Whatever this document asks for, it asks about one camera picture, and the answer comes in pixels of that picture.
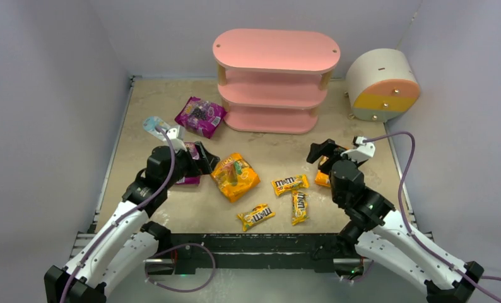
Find purple grape candy bag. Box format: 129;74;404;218
175;97;227;139
175;142;200;186

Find large orange gummy candy bag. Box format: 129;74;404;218
211;153;261;203

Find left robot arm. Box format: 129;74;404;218
44;141;220;302

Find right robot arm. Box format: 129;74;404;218
307;136;484;302

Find pink three-tier shelf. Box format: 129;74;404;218
213;28;341;134

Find yellow m&m bag upper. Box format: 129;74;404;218
271;174;309;196

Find yellow m&m bag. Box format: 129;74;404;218
271;174;309;196
236;204;276;232

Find yellow m&m bag vertical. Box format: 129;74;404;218
291;191;309;226

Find blue white blister pack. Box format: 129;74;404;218
143;116;171;141

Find yellow m&m bag lower left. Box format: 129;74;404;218
236;204;276;232

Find round cream drawer cabinet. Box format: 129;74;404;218
345;48;421;122

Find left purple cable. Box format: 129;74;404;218
58;127;216;303

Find purple cable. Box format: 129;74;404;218
362;131;501;303
58;127;216;303

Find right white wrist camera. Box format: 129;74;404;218
341;136;376;166

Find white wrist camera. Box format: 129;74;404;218
341;136;376;166
165;126;187;152

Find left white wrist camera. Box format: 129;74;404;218
165;126;187;152

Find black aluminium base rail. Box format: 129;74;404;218
69;232;435;277

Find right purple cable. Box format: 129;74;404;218
362;131;501;303

